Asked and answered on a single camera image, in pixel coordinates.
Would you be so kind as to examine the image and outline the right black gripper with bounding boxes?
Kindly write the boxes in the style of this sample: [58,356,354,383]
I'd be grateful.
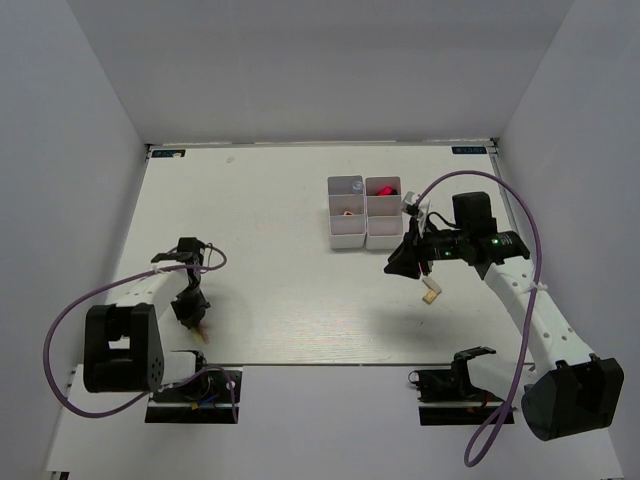
[384,216,469,279]

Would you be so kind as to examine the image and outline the orange thin highlighter pen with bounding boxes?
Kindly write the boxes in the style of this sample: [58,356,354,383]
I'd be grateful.
[196,324,210,345]

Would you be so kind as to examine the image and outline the pink black highlighter marker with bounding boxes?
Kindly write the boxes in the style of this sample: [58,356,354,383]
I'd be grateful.
[378,186,397,196]

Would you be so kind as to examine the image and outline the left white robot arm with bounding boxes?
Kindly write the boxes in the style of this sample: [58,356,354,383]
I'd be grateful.
[83,237,212,399]

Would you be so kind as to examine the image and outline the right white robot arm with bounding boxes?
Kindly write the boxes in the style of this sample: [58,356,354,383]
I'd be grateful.
[384,192,624,441]

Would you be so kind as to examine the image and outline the small tan eraser block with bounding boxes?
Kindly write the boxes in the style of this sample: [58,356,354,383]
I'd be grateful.
[422,276,442,305]

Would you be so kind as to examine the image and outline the right white compartment organizer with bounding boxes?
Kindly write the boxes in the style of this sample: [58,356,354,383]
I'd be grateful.
[365,176,404,251]

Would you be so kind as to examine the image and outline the white compartment organizer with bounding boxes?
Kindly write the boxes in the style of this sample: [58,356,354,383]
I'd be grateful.
[365,176,404,251]
[327,175,367,250]

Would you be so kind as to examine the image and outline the left white compartment organizer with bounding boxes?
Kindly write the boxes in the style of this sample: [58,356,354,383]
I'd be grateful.
[327,175,367,250]

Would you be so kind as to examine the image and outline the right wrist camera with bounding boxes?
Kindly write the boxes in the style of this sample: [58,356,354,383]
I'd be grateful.
[401,191,430,234]

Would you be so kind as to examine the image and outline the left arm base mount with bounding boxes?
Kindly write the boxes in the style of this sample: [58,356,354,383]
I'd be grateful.
[145,368,243,425]

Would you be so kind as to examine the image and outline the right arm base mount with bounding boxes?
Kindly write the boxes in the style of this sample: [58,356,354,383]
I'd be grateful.
[407,369,503,427]

